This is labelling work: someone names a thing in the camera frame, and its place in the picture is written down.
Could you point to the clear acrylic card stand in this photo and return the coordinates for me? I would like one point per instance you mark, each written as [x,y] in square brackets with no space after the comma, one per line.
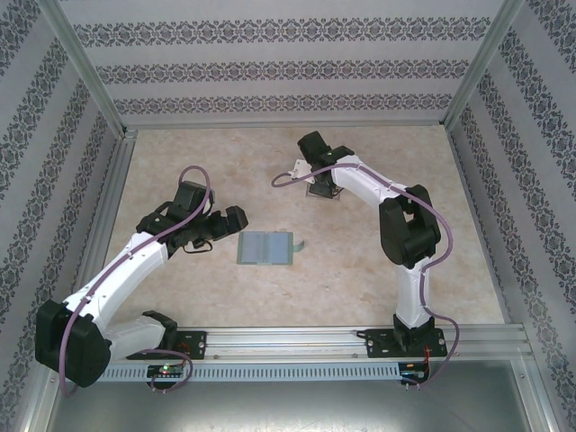
[338,194]

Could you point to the green card holder wallet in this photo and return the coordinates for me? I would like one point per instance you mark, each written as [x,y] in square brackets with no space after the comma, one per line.
[274,247]

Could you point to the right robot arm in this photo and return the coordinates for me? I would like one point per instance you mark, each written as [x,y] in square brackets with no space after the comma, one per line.
[411,292]

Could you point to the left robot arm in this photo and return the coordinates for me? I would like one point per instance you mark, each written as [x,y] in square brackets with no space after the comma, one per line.
[117,270]

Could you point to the circuit board with green light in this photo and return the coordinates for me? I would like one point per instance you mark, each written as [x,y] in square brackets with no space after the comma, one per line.
[157,371]

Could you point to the galvanised metal sheet panel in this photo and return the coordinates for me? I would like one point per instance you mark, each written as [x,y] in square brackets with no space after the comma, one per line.
[288,409]

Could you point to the small circuit board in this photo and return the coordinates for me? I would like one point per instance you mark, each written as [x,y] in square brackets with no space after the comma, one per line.
[411,374]

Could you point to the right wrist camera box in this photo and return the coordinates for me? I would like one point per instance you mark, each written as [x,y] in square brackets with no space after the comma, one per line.
[301,170]

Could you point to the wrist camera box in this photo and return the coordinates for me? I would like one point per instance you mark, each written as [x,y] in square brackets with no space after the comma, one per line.
[212,198]
[301,170]

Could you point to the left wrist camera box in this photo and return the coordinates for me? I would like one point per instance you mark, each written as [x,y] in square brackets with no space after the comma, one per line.
[212,198]

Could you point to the aluminium frame crossbar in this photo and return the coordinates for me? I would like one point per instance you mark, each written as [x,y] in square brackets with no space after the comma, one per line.
[288,124]

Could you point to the aluminium side rail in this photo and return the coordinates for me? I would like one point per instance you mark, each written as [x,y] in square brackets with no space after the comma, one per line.
[480,225]
[109,202]

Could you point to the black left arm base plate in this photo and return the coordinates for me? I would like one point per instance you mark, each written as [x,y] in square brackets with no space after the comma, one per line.
[198,344]

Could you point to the aluminium mounting rail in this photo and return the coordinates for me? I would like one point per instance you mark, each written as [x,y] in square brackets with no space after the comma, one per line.
[279,342]

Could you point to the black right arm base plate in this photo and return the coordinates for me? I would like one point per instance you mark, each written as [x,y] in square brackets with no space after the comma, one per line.
[378,344]

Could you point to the aluminium frame post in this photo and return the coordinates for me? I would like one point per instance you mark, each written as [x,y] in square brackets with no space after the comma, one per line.
[478,67]
[90,67]

